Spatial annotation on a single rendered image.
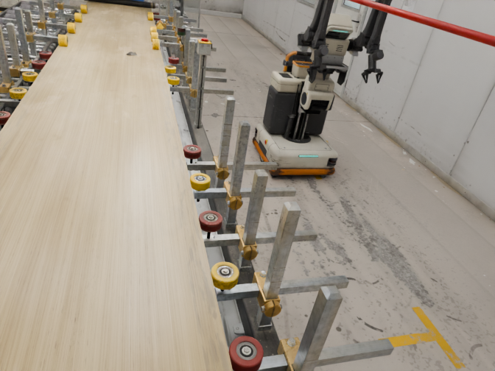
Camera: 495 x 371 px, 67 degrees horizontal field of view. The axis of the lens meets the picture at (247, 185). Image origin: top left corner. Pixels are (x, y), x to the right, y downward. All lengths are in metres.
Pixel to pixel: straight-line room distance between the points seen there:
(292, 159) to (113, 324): 2.54
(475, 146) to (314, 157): 1.53
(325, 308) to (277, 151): 2.53
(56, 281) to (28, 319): 0.12
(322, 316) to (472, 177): 3.38
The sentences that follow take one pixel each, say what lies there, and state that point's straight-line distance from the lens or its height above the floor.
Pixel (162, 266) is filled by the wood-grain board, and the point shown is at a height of 0.90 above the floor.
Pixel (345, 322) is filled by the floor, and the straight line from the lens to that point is 2.31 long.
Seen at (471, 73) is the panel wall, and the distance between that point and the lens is 4.21.
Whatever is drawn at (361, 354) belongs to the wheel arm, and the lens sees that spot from 1.11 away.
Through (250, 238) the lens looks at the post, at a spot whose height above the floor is 0.85.
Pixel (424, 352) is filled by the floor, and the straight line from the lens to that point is 2.40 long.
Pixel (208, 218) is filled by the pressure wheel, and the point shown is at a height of 0.90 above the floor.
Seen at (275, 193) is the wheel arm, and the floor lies 0.84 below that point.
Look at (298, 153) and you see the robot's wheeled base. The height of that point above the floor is 0.27.
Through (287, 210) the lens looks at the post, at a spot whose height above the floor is 1.16.
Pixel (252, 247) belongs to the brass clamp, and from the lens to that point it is 1.30.
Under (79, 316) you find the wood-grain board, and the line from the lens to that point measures 1.01.
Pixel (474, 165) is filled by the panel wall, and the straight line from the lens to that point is 4.07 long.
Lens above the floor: 1.68
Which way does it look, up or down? 32 degrees down
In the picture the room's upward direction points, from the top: 10 degrees clockwise
